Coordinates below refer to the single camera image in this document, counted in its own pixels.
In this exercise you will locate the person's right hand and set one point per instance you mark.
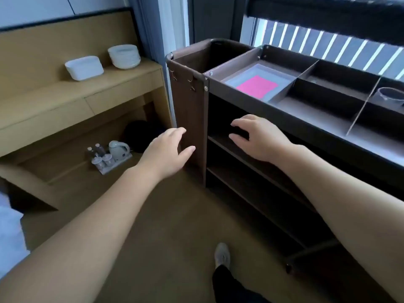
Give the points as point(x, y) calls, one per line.
point(265, 140)

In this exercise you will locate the person's left hand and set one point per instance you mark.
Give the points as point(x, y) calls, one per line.
point(165, 153)

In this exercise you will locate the pink cleaning cloth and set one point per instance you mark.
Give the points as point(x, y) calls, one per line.
point(257, 87)

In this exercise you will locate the brown housekeeping cart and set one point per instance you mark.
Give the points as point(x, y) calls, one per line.
point(189, 104)

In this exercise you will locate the stack of white round plates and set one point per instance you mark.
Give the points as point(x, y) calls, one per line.
point(124, 56)

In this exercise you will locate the stack of white rectangular plates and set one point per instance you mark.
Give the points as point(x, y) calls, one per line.
point(84, 67)

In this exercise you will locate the person's left forearm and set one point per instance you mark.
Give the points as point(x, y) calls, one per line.
point(82, 240)

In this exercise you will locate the person's right forearm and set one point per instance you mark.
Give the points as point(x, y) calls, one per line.
point(353, 211)

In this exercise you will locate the black bin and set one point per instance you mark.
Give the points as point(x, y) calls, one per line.
point(140, 134)

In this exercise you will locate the grey kettle tray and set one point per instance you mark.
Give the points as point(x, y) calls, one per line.
point(120, 164)

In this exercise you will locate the white electric kettle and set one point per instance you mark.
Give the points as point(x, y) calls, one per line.
point(118, 150)

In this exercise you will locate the small white cup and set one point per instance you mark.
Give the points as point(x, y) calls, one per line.
point(96, 162)
point(107, 159)

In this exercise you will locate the small dark bottle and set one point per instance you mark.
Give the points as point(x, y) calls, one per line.
point(100, 149)
point(91, 152)

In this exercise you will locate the grey curtain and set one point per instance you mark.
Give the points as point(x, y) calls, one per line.
point(148, 28)

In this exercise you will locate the clear glass bowl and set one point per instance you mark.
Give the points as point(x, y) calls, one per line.
point(391, 97)

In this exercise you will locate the dark window blind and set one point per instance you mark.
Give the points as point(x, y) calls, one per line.
point(328, 12)

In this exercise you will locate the white bed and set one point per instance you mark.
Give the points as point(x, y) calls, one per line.
point(9, 236)

